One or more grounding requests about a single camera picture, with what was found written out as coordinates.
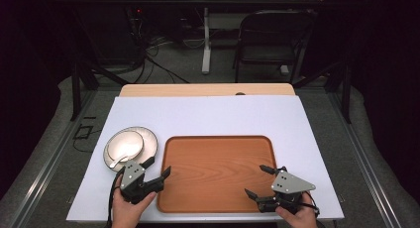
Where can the white spoon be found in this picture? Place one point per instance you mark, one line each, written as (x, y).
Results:
(118, 161)

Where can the person's right hand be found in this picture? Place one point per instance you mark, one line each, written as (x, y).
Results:
(298, 216)

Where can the white plate with dark rim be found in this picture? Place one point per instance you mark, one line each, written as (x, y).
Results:
(150, 143)

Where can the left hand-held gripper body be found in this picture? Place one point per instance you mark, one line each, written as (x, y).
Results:
(132, 175)

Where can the black metal stand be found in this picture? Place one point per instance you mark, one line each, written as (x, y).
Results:
(76, 89)
(345, 89)

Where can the black folding chair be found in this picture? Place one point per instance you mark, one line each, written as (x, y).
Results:
(274, 29)

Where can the white table mat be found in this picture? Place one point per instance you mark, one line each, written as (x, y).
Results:
(211, 115)

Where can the person's left hand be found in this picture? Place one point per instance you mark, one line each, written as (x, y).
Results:
(130, 209)

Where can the white desk leg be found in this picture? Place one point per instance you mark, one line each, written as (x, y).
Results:
(206, 53)

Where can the white bowl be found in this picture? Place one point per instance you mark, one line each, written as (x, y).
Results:
(127, 143)

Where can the brown wooden tray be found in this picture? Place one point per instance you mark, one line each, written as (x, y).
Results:
(214, 173)

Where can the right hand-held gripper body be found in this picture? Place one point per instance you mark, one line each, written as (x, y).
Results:
(288, 188)

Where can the light wooden table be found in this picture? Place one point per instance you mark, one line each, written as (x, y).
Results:
(204, 90)

